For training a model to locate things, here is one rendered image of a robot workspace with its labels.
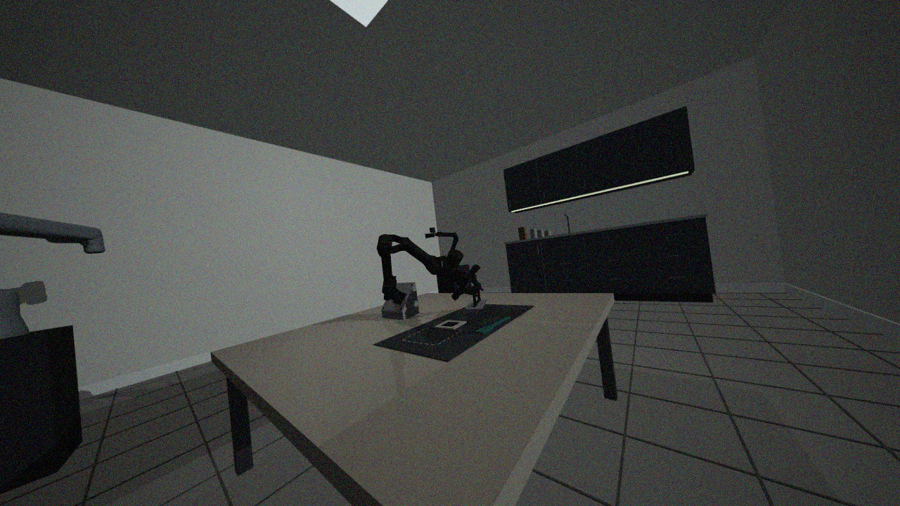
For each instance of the teal flat trowel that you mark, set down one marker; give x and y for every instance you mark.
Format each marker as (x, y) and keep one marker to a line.
(484, 330)

